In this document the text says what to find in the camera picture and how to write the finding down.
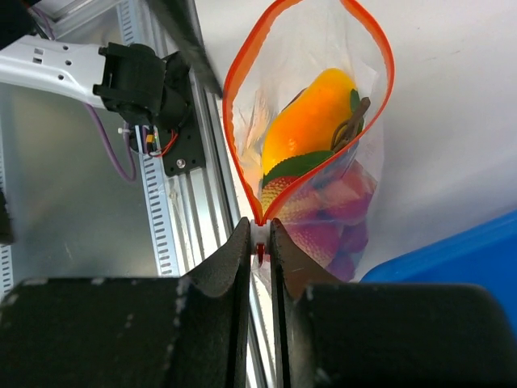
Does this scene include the red lychee bunch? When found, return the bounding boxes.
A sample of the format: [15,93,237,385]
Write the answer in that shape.
[260,88,379,284]

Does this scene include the orange mango slice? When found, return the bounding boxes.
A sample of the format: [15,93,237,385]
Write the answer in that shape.
[262,68,355,175]

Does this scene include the white slotted cable duct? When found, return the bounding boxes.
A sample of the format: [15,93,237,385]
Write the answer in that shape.
[117,1,180,277]

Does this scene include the blue plastic bin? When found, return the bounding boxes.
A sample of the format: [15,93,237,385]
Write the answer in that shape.
[362,212,516,289]

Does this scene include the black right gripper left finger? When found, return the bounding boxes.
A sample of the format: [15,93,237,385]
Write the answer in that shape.
[1,218,251,387]

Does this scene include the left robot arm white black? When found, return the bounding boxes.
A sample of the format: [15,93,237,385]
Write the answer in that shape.
[1,36,166,124]

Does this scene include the aluminium mounting rail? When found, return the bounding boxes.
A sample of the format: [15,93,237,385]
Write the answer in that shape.
[40,0,280,388]

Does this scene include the clear zip top bag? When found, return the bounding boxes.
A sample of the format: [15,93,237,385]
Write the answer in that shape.
[221,0,396,284]

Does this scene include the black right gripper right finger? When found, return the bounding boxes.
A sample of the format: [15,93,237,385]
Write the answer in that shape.
[270,220,516,387]

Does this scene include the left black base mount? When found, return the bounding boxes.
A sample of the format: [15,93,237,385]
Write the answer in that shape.
[93,43,206,177]

